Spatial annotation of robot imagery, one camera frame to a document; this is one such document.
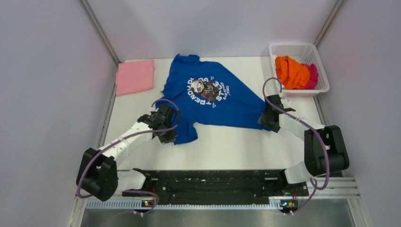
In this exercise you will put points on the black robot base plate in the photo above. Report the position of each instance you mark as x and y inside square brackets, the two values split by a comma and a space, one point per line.
[216, 187]

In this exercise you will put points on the magenta t shirt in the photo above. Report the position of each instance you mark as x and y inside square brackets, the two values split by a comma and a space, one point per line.
[313, 80]

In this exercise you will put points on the folded pink t shirt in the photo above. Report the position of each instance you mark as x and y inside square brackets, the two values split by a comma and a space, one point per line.
[133, 77]

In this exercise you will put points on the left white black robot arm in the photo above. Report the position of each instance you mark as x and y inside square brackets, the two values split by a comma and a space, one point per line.
[98, 173]

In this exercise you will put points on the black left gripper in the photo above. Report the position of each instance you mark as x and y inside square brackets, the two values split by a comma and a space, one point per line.
[170, 137]

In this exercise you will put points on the orange t shirt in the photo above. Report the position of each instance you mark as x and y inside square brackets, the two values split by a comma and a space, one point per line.
[293, 75]

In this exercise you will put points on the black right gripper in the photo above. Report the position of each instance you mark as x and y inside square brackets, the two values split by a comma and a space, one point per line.
[263, 120]

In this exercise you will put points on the blue printed t shirt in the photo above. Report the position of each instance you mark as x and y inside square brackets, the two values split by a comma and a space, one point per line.
[208, 93]

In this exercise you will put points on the white plastic laundry basket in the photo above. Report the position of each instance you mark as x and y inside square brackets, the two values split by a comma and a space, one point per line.
[304, 53]

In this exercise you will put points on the aluminium rail frame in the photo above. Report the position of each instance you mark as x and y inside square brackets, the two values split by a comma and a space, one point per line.
[338, 205]

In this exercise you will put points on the white slotted cable duct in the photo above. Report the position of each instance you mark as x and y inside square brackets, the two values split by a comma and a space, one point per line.
[132, 204]

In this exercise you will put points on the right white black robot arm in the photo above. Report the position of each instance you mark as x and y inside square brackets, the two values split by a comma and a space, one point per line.
[324, 147]

